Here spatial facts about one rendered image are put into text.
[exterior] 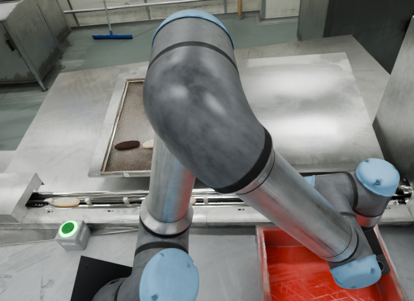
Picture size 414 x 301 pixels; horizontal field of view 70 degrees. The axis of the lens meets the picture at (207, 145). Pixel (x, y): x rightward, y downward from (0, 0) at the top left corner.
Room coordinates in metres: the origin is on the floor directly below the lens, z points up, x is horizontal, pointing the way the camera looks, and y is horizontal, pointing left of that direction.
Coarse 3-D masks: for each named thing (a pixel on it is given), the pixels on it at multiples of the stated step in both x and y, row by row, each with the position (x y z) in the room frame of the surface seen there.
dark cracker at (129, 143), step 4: (116, 144) 0.87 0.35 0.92; (120, 144) 0.86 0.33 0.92; (124, 144) 0.86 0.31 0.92; (128, 144) 0.85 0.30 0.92; (132, 144) 0.85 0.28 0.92; (136, 144) 0.85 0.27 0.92; (116, 148) 0.85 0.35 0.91; (120, 148) 0.85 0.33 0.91; (124, 148) 0.84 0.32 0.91; (128, 148) 0.84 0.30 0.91
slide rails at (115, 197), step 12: (396, 192) 0.51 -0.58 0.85; (96, 204) 0.65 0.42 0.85; (108, 204) 0.64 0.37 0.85; (120, 204) 0.63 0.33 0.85; (132, 204) 0.62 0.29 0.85; (192, 204) 0.58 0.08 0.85; (204, 204) 0.58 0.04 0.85; (216, 204) 0.57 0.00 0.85; (228, 204) 0.56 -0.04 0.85; (240, 204) 0.55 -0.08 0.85
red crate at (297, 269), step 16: (272, 256) 0.38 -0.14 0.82; (288, 256) 0.37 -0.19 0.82; (304, 256) 0.36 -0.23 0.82; (272, 272) 0.33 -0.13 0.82; (288, 272) 0.33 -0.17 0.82; (304, 272) 0.32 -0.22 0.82; (320, 272) 0.31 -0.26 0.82; (272, 288) 0.29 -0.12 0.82; (288, 288) 0.28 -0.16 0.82; (304, 288) 0.28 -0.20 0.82; (320, 288) 0.27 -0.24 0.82; (336, 288) 0.27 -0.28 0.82; (368, 288) 0.25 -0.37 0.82
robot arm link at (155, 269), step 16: (144, 256) 0.28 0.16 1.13; (160, 256) 0.26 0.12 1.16; (176, 256) 0.27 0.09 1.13; (144, 272) 0.24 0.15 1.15; (160, 272) 0.24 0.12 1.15; (176, 272) 0.24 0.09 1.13; (192, 272) 0.25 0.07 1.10; (128, 288) 0.23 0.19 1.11; (144, 288) 0.21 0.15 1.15; (160, 288) 0.21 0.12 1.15; (176, 288) 0.21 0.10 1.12; (192, 288) 0.22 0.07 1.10
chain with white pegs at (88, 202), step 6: (126, 198) 0.64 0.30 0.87; (204, 198) 0.59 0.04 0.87; (396, 198) 0.49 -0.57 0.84; (402, 198) 0.49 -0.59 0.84; (30, 204) 0.70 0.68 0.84; (36, 204) 0.70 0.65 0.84; (42, 204) 0.69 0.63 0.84; (48, 204) 0.69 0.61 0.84; (78, 204) 0.67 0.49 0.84; (84, 204) 0.66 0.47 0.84; (90, 204) 0.65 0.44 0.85
